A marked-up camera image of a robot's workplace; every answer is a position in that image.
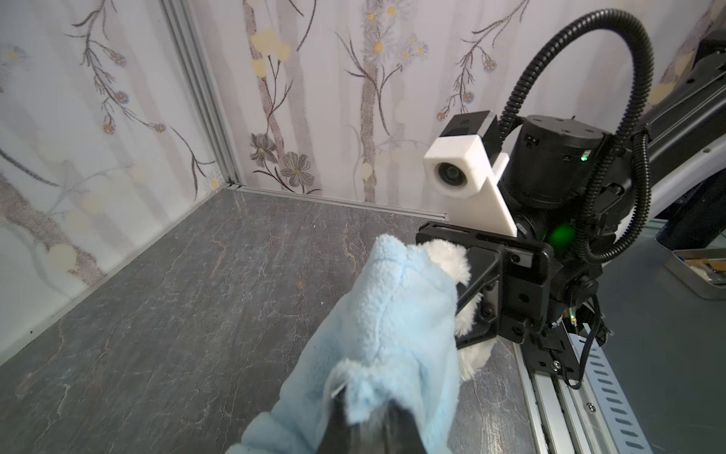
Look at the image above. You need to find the light blue fleece hoodie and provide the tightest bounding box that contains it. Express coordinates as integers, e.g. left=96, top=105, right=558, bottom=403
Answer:
left=228, top=235, right=459, bottom=453

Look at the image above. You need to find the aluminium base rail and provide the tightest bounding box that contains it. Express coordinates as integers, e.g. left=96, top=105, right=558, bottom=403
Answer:
left=514, top=345, right=652, bottom=453

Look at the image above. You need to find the white plush teddy bear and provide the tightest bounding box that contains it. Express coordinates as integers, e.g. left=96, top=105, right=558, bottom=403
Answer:
left=421, top=239, right=496, bottom=382

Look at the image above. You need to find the black corrugated right cable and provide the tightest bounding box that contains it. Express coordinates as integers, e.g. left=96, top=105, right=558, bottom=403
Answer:
left=497, top=8, right=655, bottom=265

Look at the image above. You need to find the aluminium corner post right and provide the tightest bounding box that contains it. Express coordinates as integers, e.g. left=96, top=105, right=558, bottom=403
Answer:
left=160, top=0, right=246, bottom=188

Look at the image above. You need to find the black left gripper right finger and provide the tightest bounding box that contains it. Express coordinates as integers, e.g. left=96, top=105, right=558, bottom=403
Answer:
left=382, top=405, right=427, bottom=454

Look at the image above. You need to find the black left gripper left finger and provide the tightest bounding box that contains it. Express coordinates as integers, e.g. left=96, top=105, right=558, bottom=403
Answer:
left=317, top=396, right=352, bottom=454

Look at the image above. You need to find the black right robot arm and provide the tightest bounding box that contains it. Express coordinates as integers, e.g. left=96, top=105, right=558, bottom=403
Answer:
left=416, top=9, right=725, bottom=388

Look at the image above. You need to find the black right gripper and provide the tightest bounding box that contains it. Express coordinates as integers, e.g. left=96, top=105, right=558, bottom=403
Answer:
left=416, top=221, right=609, bottom=386

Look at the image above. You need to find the metal tray outside enclosure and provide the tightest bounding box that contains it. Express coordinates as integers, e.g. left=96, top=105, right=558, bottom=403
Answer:
left=665, top=248, right=725, bottom=301

